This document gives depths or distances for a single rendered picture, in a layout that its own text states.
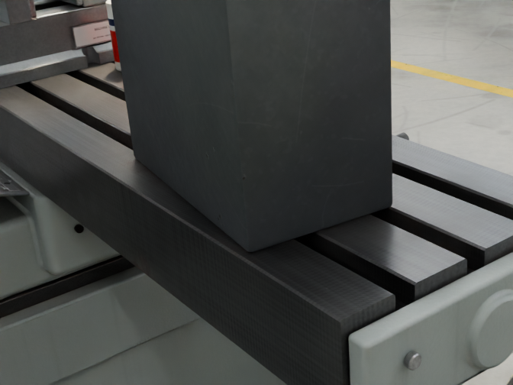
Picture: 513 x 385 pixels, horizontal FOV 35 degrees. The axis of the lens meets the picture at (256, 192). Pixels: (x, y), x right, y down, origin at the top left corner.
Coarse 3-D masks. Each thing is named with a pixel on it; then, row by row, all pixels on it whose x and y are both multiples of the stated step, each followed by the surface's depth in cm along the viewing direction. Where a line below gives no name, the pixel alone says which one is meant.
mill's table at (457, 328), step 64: (0, 128) 93; (64, 128) 82; (128, 128) 80; (64, 192) 81; (128, 192) 67; (448, 192) 63; (512, 192) 60; (128, 256) 72; (192, 256) 61; (256, 256) 55; (320, 256) 54; (384, 256) 53; (448, 256) 52; (512, 256) 54; (256, 320) 55; (320, 320) 49; (384, 320) 48; (448, 320) 50; (512, 320) 53; (320, 384) 51; (384, 384) 48; (448, 384) 52
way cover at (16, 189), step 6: (0, 174) 91; (0, 180) 89; (6, 180) 89; (12, 180) 90; (0, 186) 87; (6, 186) 87; (12, 186) 88; (18, 186) 88; (0, 192) 85; (6, 192) 86; (12, 192) 86; (18, 192) 86; (24, 192) 86
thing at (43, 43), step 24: (0, 0) 96; (24, 0) 96; (48, 0) 108; (0, 24) 97; (24, 24) 98; (48, 24) 99; (72, 24) 101; (96, 24) 103; (0, 48) 97; (24, 48) 98; (48, 48) 100; (72, 48) 102; (96, 48) 103; (0, 72) 97; (24, 72) 98; (48, 72) 99
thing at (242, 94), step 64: (128, 0) 63; (192, 0) 52; (256, 0) 49; (320, 0) 51; (384, 0) 53; (128, 64) 67; (192, 64) 55; (256, 64) 50; (320, 64) 52; (384, 64) 55; (192, 128) 58; (256, 128) 52; (320, 128) 54; (384, 128) 57; (192, 192) 61; (256, 192) 53; (320, 192) 56; (384, 192) 58
